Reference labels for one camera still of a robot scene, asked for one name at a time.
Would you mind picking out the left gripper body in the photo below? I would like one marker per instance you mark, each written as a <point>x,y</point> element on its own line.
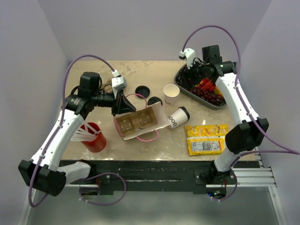
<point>115,109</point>

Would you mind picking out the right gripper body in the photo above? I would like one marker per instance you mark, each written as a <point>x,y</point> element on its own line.
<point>197,73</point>

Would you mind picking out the cardboard cup carrier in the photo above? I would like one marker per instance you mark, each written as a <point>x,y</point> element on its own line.
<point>132,122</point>
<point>107,86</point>

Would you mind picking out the brown paper bag pink handles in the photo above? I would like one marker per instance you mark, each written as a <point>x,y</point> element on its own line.
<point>162,122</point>

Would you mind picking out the black coffee lid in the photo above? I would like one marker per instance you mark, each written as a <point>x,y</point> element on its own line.
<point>154,100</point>
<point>142,91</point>

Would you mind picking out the white paper cup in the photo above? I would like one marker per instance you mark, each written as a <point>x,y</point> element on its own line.
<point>171,92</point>
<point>180,116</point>

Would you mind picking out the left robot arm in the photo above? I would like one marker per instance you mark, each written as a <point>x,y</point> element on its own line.
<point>42,172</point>

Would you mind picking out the red cherries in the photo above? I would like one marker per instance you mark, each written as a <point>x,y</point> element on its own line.
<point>207,85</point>

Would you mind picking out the dark red grapes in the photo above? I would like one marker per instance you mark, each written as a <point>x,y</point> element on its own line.
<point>211,97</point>

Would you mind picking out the red straw holder cup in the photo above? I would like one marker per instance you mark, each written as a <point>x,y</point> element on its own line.
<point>97,143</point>

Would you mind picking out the grey fruit tray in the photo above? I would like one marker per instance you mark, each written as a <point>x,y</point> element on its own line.
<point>185,88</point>

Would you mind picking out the white wrapped straws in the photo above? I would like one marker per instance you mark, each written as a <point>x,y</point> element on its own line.
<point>85,134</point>

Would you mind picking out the yellow snack bag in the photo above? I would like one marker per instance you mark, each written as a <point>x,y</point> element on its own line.
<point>206,139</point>

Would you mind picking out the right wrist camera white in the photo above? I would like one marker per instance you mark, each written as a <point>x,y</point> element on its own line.
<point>188,55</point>

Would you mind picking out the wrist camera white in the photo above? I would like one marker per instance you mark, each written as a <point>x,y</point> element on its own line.
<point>188,55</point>
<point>118,82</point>

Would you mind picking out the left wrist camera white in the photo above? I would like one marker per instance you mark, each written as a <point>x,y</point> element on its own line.
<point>118,82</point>

